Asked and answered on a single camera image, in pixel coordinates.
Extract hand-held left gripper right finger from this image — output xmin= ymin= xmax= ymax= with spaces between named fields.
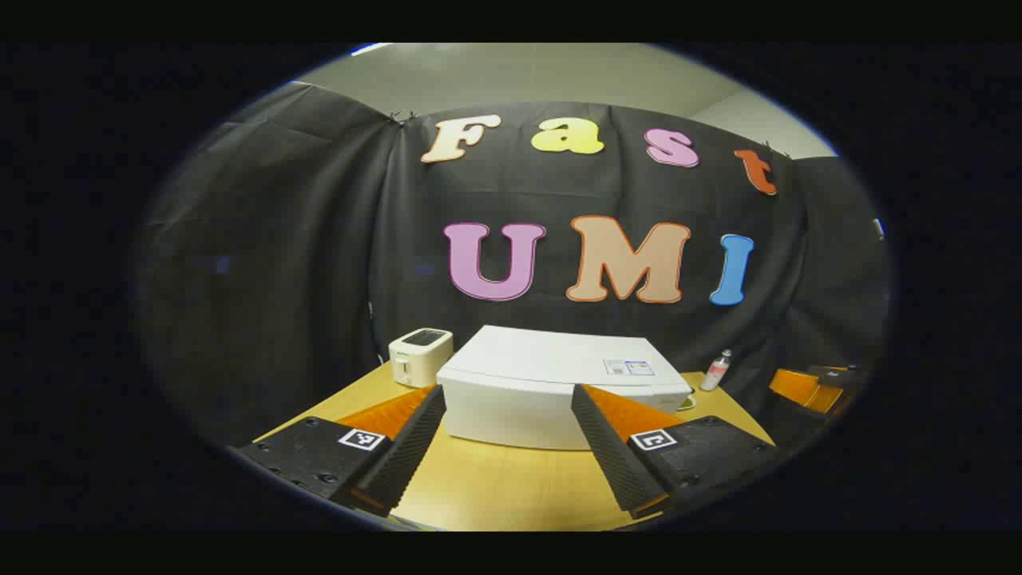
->
xmin=570 ymin=383 xmax=781 ymax=514

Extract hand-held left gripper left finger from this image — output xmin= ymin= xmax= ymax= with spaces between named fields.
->
xmin=236 ymin=384 xmax=447 ymax=517

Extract white microwave oven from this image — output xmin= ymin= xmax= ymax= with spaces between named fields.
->
xmin=436 ymin=324 xmax=694 ymax=452

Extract clear bottle with pink label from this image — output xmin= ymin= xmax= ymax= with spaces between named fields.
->
xmin=700 ymin=349 xmax=733 ymax=392

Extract white toaster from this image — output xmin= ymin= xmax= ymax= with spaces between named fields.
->
xmin=388 ymin=327 xmax=454 ymax=389

